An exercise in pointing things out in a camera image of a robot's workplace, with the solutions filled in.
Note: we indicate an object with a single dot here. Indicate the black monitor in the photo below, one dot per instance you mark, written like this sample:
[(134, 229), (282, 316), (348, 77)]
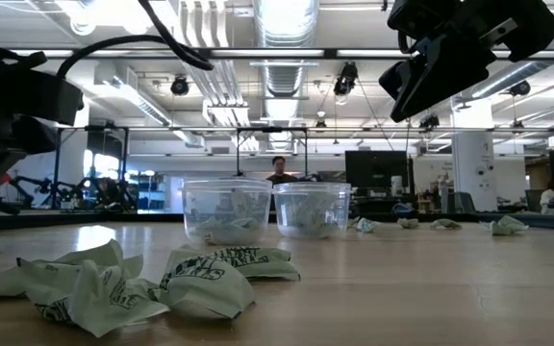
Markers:
[(375, 170)]

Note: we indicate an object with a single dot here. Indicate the shelf with blue bins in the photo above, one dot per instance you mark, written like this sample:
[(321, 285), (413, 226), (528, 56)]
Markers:
[(149, 192)]

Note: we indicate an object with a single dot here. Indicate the white column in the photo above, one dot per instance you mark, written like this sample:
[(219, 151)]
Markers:
[(474, 158)]

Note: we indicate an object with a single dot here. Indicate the blue bag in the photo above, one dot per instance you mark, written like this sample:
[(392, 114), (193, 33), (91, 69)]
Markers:
[(402, 209)]

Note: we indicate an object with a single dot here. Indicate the silver ventilation duct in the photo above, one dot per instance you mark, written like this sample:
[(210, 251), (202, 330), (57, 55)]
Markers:
[(284, 72)]

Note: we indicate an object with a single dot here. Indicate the black ceiling spotlight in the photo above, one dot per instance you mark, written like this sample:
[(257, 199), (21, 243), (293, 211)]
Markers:
[(428, 122), (520, 88), (179, 85)]

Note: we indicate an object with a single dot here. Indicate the black background robot arm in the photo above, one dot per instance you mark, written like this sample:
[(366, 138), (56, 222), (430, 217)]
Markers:
[(108, 192), (41, 185)]

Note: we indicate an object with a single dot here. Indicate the black hanging camera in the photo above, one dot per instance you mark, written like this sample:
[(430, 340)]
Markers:
[(346, 79)]

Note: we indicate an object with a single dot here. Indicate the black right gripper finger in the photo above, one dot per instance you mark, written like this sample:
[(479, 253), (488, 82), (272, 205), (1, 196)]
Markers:
[(392, 79), (431, 81)]

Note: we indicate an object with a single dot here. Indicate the white bottle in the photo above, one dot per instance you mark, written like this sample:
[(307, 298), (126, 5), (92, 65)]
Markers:
[(396, 185)]

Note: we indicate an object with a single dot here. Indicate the clear plastic container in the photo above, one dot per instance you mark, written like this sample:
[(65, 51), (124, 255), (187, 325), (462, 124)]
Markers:
[(226, 185), (313, 187)]

